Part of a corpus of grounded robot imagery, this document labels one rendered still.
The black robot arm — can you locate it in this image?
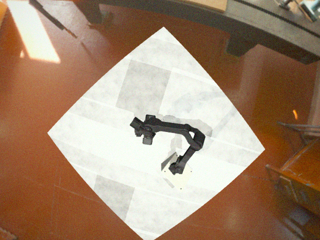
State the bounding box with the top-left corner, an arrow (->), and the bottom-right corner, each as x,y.
130,117 -> 206,176

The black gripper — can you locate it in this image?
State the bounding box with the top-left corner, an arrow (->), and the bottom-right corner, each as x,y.
142,114 -> 156,146

